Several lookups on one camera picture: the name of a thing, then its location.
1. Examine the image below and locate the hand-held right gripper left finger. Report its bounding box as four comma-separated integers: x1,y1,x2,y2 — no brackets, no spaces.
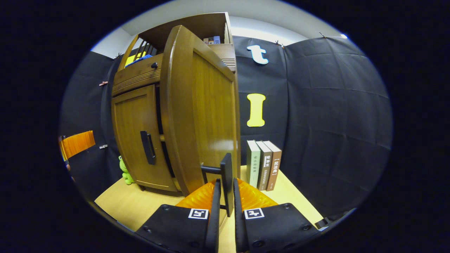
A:
135,179,222,253

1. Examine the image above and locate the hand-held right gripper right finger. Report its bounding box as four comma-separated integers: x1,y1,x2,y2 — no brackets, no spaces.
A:
233,178,320,253

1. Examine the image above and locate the black door handle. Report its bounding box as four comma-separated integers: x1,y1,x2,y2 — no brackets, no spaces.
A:
201,153,234,217
140,131,157,165

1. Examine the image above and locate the wooden shoe cabinet door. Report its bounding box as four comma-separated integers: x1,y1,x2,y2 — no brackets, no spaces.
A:
111,84,178,192
160,25,241,197

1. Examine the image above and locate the wooden double-door shoe cabinet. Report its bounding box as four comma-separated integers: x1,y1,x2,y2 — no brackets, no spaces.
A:
111,12,237,194

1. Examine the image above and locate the wooden cabinet drawer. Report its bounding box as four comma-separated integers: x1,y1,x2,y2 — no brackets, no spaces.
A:
112,43,237,97

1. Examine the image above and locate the green frog toy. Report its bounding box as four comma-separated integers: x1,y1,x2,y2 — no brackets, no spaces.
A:
118,156,135,185

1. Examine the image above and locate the dark brown book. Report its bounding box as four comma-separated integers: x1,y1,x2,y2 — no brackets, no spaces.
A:
256,141,273,191

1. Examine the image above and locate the grey-green book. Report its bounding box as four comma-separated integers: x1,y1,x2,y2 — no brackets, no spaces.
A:
246,140,261,188

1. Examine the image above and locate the reddish brown book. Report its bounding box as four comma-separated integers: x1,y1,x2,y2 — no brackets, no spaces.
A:
263,141,282,192

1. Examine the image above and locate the blue cloth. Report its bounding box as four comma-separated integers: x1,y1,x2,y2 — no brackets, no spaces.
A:
125,54,153,67

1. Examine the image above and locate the black backdrop cloth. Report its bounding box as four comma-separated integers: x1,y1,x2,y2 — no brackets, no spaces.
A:
59,35,393,220

